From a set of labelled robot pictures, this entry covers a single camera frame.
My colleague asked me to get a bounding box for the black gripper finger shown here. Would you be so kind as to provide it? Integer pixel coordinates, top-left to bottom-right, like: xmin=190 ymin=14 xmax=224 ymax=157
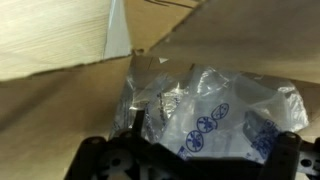
xmin=133 ymin=109 xmax=146 ymax=134

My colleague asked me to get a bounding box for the large air pillow plastic bag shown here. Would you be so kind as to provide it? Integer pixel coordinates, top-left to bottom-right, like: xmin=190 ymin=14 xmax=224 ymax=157
xmin=109 ymin=64 xmax=310 ymax=165

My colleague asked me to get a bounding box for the brown carton box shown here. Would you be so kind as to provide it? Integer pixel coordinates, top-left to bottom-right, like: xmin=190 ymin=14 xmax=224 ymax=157
xmin=0 ymin=0 xmax=320 ymax=180

